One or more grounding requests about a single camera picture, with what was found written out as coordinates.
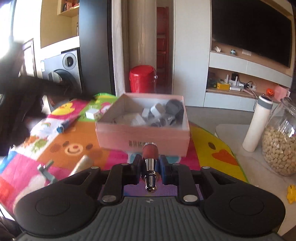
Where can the white square charger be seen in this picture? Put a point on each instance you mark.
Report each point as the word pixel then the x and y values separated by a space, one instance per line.
pixel 93 114

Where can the red trash bin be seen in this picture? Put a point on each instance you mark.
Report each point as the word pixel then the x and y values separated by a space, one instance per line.
pixel 143 79

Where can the black cup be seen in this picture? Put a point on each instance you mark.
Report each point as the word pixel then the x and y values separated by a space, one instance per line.
pixel 175 108

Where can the pink blue toothpaste tube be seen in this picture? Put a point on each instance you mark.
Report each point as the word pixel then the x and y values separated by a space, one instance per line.
pixel 66 124

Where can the pink cardboard box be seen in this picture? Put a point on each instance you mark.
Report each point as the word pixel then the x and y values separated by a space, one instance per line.
pixel 171 141

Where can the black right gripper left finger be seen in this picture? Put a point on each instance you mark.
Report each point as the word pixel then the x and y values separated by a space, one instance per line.
pixel 115 179

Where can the white tv cabinet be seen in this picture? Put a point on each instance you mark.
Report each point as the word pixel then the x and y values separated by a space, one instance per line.
pixel 192 58

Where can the glass jar of nuts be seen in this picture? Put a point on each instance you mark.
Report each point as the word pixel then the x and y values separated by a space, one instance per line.
pixel 278 139

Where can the cream lotion tube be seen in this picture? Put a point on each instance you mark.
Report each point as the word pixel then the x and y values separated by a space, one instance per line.
pixel 84 163

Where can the black television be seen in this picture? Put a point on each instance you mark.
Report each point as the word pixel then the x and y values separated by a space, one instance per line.
pixel 254 26

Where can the silver washing machine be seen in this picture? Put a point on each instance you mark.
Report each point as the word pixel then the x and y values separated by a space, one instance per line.
pixel 64 69

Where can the yellow toy figure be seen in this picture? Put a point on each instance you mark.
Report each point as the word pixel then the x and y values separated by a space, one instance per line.
pixel 291 194

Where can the red silver lipstick tube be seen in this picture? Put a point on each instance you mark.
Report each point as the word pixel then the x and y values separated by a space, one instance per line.
pixel 150 166

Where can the yellow toy box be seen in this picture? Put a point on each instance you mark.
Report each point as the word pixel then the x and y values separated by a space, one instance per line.
pixel 223 86

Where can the orange pumpkin toy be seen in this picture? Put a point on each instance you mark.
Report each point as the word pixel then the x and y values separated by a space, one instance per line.
pixel 270 92

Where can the white thermos bottle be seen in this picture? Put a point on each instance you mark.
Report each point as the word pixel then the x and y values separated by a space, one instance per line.
pixel 259 120

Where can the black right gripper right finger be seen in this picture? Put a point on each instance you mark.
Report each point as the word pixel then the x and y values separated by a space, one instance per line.
pixel 182 177

